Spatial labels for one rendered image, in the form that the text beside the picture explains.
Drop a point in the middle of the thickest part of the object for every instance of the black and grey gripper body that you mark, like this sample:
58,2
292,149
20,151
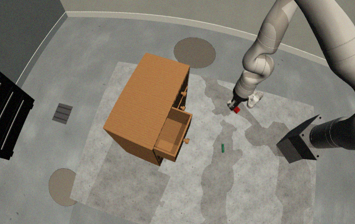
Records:
237,98

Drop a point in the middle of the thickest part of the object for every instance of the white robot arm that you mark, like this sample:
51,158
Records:
335,34

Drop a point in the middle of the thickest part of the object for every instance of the brown wooden chest of drawers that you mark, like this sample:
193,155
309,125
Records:
141,110

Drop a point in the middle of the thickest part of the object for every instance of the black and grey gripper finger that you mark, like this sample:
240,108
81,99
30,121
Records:
232,105

